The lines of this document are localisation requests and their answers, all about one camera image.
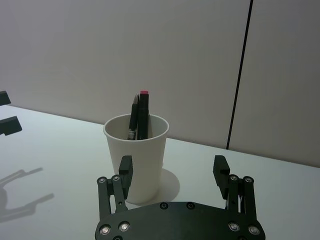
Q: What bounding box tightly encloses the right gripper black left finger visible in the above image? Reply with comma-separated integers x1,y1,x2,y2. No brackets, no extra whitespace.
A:
96,155,134,222

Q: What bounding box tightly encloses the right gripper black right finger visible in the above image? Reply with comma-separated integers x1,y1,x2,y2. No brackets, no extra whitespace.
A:
211,154,259,223

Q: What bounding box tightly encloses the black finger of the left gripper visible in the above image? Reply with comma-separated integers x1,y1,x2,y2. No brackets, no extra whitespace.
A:
0,90,12,106
0,116,23,137

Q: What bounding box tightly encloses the white paper cup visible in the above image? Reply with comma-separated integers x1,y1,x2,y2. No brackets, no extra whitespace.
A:
103,114,170,205

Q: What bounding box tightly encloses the black pen with silver tip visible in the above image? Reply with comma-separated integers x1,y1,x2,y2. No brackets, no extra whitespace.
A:
127,93,140,141

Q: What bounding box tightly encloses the black marker with red cap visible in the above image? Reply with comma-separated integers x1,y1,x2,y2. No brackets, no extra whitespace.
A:
136,89,151,140

